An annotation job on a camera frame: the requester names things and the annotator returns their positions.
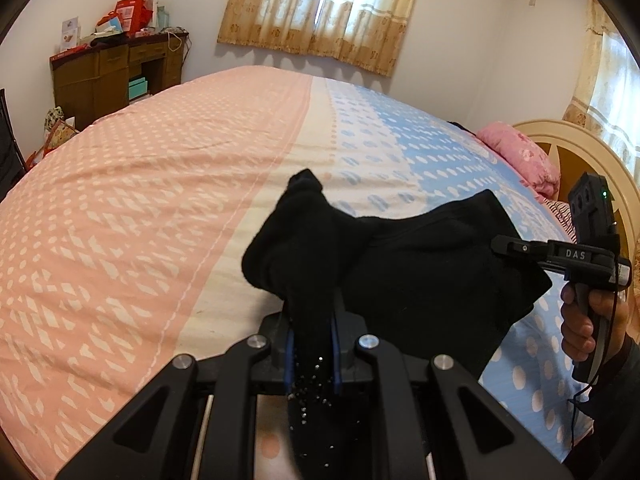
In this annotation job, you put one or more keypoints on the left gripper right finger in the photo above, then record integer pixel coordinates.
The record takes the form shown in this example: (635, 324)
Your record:
(409, 418)

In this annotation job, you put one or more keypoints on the teal box in desk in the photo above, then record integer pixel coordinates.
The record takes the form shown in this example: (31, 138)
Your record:
(137, 88)

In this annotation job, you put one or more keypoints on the black pants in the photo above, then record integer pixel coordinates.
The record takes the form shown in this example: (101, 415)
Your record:
(430, 284)

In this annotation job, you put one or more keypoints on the red gift bag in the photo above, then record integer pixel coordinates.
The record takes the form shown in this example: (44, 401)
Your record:
(134, 15)

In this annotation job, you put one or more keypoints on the cream brown wooden headboard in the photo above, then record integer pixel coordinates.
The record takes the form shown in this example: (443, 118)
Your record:
(574, 150)

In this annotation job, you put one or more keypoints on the pink floral folded quilt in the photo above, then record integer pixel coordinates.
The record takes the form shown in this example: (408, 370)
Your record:
(525, 156)

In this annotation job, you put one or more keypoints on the striped pillow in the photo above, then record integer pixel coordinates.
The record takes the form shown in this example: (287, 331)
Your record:
(561, 211)

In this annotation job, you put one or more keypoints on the person right hand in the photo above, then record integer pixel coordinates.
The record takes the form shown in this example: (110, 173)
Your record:
(578, 340)

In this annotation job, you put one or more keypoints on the beige far window curtain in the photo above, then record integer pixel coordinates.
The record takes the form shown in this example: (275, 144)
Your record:
(367, 34)

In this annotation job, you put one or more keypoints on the blue pink patterned bedsheet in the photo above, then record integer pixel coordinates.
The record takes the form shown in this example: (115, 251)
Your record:
(123, 247)

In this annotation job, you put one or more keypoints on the dark wooden desk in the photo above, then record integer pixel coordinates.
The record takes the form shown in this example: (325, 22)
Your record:
(94, 82)

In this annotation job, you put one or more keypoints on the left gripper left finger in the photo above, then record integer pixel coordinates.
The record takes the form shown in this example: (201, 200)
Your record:
(195, 418)

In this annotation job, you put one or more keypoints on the beige curtain beside headboard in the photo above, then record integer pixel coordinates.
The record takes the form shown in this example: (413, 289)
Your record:
(606, 96)

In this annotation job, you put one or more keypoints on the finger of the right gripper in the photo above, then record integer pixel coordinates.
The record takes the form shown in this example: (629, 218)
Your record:
(515, 247)

